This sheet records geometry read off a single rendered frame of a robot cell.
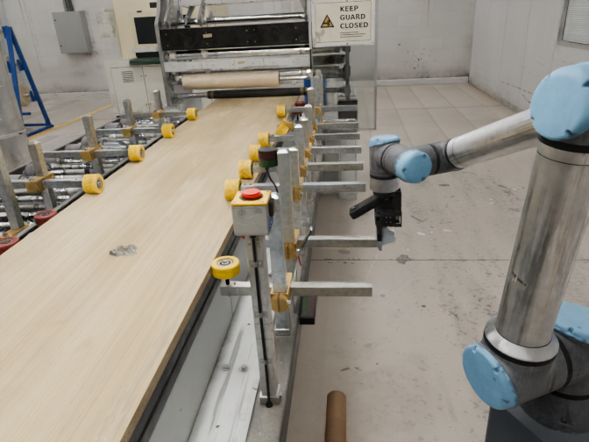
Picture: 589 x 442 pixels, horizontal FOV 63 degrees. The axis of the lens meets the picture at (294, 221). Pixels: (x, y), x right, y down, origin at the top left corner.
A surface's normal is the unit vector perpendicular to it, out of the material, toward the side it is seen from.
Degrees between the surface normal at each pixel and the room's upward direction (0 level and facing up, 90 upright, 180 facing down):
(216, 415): 0
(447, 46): 90
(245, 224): 90
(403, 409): 0
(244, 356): 0
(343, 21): 90
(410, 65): 90
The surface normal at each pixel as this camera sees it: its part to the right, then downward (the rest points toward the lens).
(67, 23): -0.10, 0.41
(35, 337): -0.05, -0.91
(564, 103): -0.92, 0.07
